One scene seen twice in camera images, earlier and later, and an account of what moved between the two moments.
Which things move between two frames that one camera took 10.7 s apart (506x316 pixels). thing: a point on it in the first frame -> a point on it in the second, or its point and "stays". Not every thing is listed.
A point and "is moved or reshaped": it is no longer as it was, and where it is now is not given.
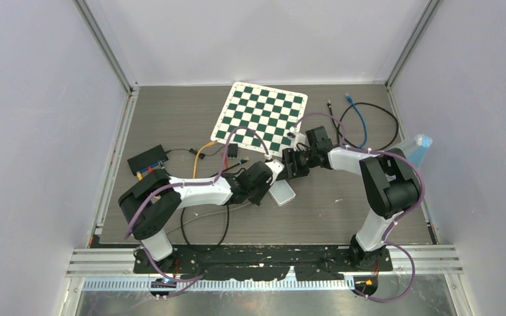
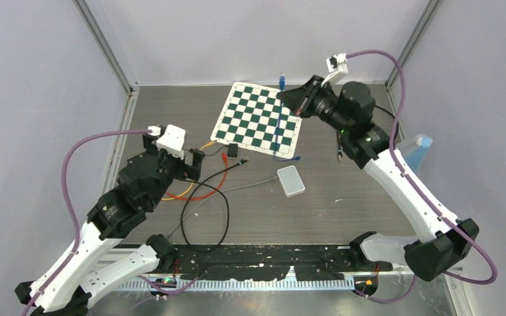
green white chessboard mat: (270, 112) stays
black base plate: (255, 264) stays
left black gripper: (256, 199) -> (188, 170)
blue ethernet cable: (364, 120) is moved or reshaped
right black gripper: (289, 155) -> (300, 100)
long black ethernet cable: (228, 214) stays
